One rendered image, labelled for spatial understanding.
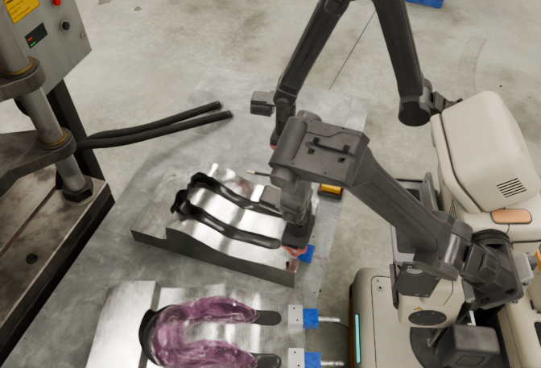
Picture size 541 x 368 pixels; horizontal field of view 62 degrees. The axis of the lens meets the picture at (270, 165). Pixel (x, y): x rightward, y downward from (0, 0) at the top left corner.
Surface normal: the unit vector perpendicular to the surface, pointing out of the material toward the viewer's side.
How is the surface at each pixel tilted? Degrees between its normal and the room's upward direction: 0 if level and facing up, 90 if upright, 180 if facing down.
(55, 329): 0
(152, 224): 0
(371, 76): 0
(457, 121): 42
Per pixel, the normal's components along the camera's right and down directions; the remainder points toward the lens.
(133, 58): 0.01, -0.66
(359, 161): 0.66, 0.10
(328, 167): -0.34, -0.38
